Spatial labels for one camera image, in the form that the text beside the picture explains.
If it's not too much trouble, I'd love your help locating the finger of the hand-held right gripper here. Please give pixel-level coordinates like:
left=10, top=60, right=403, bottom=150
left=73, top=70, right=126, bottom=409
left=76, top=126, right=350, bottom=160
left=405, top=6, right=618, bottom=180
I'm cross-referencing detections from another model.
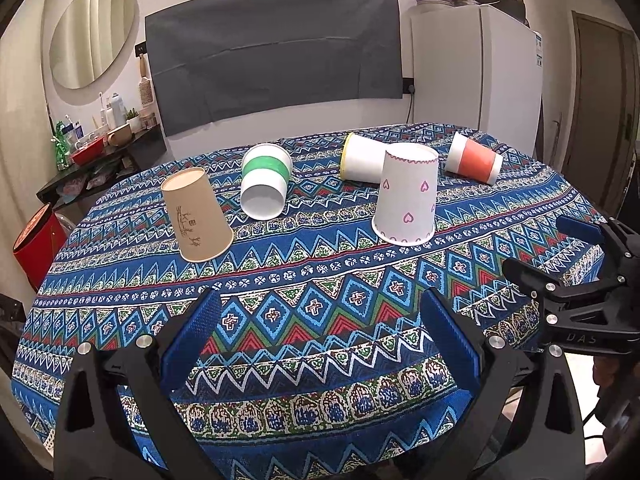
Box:
left=556, top=215, right=640, bottom=284
left=502, top=258, right=627, bottom=307

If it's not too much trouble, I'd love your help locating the black pot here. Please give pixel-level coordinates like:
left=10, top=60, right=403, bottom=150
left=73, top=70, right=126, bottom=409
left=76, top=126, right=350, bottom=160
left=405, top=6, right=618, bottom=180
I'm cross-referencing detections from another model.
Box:
left=470, top=0, right=530, bottom=27

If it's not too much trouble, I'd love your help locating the white cup with green band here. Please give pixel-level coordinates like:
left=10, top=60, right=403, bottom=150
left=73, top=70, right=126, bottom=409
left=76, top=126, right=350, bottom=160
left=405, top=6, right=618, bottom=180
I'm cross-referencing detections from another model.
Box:
left=240, top=143, right=294, bottom=221

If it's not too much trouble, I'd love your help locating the white cup with pink hearts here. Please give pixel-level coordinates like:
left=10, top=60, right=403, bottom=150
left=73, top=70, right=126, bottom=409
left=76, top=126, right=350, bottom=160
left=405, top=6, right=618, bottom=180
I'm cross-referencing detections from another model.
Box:
left=371, top=142, right=439, bottom=246

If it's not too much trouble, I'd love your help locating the black side table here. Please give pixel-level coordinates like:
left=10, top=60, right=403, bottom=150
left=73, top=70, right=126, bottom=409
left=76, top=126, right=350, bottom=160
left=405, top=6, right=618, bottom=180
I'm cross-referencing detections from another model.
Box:
left=36, top=127, right=168, bottom=223

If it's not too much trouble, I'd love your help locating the wooden hairbrush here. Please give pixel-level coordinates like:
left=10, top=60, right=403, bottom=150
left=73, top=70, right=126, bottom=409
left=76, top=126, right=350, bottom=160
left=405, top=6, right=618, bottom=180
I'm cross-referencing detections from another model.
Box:
left=138, top=55, right=154, bottom=107

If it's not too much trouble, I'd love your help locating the oval wall mirror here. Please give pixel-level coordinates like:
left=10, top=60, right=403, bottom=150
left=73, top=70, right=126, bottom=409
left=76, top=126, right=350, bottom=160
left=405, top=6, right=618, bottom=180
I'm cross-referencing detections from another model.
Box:
left=49, top=0, right=138, bottom=90

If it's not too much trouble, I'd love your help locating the white cup with yellow rim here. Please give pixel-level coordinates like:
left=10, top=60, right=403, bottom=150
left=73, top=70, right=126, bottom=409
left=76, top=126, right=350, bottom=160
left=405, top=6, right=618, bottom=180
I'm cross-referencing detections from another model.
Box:
left=339, top=132, right=396, bottom=184

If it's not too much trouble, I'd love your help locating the brown door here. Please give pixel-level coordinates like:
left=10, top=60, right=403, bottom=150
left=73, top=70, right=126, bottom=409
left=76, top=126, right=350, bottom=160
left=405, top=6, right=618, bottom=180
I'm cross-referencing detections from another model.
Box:
left=564, top=10, right=640, bottom=183

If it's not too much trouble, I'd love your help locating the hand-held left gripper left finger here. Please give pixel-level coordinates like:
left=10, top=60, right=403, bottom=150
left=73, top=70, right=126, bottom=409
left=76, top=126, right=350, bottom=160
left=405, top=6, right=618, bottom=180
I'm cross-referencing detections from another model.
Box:
left=52, top=287, right=224, bottom=480

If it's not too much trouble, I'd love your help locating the brown paper cup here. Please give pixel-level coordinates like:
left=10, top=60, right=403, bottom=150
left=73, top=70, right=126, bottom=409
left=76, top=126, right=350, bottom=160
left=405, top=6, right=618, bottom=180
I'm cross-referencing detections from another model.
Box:
left=160, top=167, right=235, bottom=263

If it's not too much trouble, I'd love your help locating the white refrigerator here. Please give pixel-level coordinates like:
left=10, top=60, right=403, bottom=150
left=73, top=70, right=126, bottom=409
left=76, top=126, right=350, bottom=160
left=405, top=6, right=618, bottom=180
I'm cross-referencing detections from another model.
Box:
left=410, top=4, right=545, bottom=158

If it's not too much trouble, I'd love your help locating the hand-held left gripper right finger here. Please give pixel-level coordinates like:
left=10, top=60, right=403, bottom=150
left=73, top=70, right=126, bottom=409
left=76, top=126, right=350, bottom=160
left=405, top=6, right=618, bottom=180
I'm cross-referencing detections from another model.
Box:
left=422, top=289, right=588, bottom=480

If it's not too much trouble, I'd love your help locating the white cup with orange band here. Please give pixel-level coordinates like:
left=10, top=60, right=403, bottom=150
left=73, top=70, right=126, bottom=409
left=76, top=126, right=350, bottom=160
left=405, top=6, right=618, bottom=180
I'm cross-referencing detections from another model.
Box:
left=445, top=131, right=504, bottom=186

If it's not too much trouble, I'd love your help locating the white pump bottle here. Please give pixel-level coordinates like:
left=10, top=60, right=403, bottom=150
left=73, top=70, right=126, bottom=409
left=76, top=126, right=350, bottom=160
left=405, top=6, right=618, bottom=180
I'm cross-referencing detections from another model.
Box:
left=109, top=92, right=126, bottom=129

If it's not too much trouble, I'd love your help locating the red round stool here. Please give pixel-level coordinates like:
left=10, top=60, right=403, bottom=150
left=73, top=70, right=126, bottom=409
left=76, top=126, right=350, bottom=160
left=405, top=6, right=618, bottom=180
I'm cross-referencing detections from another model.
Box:
left=12, top=203, right=69, bottom=291

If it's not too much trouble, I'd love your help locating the blue patterned tablecloth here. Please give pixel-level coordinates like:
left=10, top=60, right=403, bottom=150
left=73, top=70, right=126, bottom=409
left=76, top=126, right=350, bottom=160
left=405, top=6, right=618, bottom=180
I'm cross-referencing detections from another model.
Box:
left=11, top=121, right=608, bottom=480

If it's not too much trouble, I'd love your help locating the green plastic bottle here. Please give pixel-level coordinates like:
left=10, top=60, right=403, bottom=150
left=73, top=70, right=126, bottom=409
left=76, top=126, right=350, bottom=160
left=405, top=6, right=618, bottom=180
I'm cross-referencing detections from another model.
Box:
left=52, top=120, right=74, bottom=171

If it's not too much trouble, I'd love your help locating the dark grey cloth screen cover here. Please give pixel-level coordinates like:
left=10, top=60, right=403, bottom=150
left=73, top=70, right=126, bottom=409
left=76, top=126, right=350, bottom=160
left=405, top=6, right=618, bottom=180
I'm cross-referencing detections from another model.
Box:
left=144, top=0, right=405, bottom=137

